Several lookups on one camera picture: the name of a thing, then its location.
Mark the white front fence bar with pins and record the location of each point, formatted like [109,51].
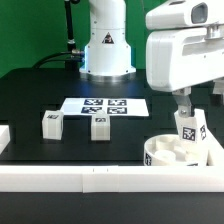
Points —
[111,179]

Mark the black pole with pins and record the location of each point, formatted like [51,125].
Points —
[71,44]

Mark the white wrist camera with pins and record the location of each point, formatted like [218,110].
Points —
[185,13]

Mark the white left fence bar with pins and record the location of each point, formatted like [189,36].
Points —
[4,137]

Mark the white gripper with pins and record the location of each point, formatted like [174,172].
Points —
[179,59]

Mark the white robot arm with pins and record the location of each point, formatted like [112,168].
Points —
[107,56]

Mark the white round stool seat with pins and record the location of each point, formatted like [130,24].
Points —
[170,150]

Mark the white marker sheet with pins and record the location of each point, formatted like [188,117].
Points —
[111,106]

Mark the white fence bar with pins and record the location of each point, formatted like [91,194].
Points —
[4,137]
[111,179]

